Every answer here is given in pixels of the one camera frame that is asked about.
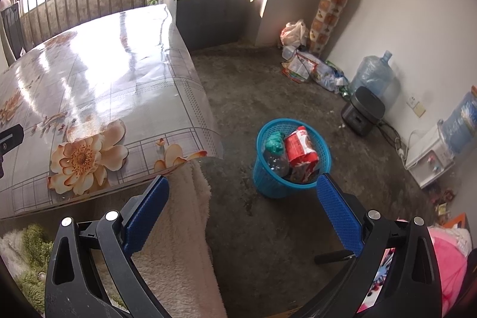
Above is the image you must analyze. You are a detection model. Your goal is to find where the pale pink plastic bag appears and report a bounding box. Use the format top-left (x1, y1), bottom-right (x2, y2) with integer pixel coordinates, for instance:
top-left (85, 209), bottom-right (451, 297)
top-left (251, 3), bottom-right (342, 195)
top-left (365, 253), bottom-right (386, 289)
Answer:
top-left (279, 19), bottom-right (309, 47)

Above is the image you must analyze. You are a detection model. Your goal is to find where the green plastic bag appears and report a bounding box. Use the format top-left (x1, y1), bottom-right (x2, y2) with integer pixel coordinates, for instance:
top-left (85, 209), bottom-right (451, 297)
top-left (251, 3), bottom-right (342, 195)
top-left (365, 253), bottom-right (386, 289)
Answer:
top-left (265, 133), bottom-right (286, 155)

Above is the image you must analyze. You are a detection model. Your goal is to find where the black rice cooker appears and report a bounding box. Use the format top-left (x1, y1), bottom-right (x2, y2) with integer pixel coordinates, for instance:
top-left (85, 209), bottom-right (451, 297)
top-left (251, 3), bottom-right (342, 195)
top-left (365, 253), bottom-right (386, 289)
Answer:
top-left (341, 86), bottom-right (386, 137)

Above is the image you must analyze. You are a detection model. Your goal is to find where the pile of clear plastic bags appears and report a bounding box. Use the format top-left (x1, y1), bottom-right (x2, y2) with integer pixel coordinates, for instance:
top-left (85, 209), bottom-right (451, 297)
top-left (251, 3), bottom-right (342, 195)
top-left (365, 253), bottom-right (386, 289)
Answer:
top-left (317, 60), bottom-right (351, 93)

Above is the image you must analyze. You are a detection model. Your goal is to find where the clear bottle with blue label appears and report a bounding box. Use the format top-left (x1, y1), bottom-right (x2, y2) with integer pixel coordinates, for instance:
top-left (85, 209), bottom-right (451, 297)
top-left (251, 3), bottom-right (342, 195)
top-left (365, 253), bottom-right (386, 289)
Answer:
top-left (264, 148), bottom-right (290, 179)

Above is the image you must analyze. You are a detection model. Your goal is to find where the white fluffy blanket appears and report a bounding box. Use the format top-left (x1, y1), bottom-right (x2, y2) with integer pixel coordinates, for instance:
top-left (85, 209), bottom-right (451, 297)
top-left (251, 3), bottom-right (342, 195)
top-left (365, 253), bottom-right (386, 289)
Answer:
top-left (89, 163), bottom-right (228, 318)

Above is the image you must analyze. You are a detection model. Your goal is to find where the colourful printed plastic bag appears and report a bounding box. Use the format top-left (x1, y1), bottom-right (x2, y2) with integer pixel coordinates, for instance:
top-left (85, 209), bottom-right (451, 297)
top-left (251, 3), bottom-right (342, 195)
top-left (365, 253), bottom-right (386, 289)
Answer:
top-left (281, 52), bottom-right (325, 85)

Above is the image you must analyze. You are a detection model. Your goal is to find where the red and white tissue pack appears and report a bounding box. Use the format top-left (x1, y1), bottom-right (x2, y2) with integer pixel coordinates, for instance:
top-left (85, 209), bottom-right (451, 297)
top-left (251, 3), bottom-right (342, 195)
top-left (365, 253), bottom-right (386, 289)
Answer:
top-left (284, 126), bottom-right (321, 170)

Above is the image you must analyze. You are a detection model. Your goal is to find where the black crate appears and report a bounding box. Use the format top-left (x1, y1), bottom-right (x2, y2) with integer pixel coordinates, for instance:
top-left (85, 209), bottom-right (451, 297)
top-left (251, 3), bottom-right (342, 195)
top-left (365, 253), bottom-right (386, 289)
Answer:
top-left (0, 2), bottom-right (25, 60)

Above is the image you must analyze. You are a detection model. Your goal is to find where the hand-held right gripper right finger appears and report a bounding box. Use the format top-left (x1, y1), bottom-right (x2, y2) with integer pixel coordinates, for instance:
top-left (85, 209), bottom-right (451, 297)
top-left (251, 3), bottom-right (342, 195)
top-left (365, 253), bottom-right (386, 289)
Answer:
top-left (298, 173), bottom-right (444, 318)

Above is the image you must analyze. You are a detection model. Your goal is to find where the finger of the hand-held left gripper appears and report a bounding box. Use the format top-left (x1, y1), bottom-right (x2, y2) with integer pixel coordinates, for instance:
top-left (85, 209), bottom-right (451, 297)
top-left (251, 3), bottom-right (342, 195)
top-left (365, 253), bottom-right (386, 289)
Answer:
top-left (0, 124), bottom-right (25, 179)

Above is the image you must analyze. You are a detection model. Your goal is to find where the grey cabinet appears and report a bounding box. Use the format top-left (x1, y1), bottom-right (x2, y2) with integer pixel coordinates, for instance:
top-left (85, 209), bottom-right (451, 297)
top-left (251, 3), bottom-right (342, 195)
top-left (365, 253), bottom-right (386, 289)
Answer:
top-left (158, 0), bottom-right (261, 51)

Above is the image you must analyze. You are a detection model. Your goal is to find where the black rod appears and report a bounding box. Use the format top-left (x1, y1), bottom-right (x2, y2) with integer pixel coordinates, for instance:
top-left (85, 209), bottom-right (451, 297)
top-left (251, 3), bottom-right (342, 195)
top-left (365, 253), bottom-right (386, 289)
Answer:
top-left (314, 250), bottom-right (354, 264)

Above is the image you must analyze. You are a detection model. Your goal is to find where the large blue water jug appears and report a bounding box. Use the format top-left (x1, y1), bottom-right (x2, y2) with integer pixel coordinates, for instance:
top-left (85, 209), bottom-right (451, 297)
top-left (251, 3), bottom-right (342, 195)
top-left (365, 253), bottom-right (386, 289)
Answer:
top-left (349, 50), bottom-right (396, 99)

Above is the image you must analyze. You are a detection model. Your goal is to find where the floral tablecloth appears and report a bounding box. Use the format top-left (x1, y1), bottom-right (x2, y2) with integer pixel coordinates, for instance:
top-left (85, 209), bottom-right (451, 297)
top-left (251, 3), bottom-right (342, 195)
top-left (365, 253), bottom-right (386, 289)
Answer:
top-left (0, 3), bottom-right (224, 220)

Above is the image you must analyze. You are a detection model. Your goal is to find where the white water dispenser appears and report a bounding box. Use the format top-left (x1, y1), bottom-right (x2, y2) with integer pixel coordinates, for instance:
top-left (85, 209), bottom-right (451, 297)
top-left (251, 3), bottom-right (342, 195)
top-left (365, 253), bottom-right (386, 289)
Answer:
top-left (405, 124), bottom-right (456, 189)

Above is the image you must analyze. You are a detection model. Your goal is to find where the green fluffy rug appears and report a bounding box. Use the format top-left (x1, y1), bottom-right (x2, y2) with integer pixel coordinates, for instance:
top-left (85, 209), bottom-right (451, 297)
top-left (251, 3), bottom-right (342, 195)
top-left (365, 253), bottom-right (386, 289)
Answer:
top-left (0, 223), bottom-right (56, 315)

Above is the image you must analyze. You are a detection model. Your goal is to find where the blue water jug on dispenser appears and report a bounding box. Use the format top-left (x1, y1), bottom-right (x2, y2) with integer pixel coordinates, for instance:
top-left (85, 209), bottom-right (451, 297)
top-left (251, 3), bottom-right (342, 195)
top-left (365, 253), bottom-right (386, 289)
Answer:
top-left (438, 91), bottom-right (477, 155)

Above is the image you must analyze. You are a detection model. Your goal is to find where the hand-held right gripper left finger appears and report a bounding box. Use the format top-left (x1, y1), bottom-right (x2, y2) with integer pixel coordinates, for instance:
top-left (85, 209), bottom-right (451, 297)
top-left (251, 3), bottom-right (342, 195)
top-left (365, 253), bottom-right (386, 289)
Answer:
top-left (45, 174), bottom-right (170, 318)

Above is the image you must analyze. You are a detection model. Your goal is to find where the black power cable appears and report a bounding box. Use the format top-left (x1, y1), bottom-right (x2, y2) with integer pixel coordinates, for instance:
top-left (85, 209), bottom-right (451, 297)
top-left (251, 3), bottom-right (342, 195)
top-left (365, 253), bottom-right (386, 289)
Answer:
top-left (376, 120), bottom-right (418, 158)

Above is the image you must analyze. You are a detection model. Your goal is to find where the blue plastic basket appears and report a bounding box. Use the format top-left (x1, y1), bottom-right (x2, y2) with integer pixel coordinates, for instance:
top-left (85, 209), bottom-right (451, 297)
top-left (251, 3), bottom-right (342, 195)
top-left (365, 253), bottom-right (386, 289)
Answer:
top-left (253, 118), bottom-right (332, 199)

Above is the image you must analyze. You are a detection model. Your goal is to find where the pink cloth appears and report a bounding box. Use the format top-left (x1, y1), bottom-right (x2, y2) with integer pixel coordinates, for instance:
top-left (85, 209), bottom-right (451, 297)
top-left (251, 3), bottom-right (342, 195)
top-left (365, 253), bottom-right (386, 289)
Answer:
top-left (358, 225), bottom-right (474, 318)

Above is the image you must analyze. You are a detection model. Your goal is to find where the tall patterned cardboard box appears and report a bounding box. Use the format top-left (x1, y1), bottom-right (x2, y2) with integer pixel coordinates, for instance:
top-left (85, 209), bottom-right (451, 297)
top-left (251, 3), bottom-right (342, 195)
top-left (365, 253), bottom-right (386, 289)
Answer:
top-left (309, 0), bottom-right (354, 57)

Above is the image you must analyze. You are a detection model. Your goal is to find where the white wall socket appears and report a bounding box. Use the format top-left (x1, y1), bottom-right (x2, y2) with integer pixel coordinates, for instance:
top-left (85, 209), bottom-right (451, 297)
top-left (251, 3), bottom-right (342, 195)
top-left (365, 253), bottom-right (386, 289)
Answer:
top-left (408, 95), bottom-right (426, 118)

